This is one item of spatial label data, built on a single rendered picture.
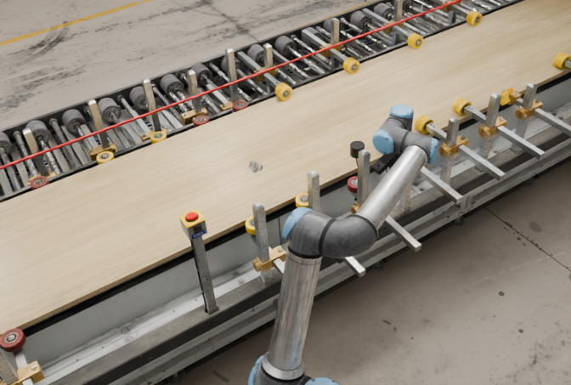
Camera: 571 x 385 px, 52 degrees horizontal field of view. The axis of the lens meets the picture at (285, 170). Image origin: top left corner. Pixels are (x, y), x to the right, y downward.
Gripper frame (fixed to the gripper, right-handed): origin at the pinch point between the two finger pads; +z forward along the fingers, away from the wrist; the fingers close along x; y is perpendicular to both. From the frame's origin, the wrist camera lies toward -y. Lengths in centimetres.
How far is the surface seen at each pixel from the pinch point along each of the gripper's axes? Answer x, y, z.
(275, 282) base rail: 3, -56, 31
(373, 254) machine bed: 30, 18, 84
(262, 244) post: 5, -59, 6
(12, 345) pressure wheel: 15, -155, 10
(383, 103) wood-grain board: 61, 44, 10
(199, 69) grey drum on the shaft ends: 158, -20, 15
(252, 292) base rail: 4, -67, 31
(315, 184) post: 5.6, -33.8, -11.9
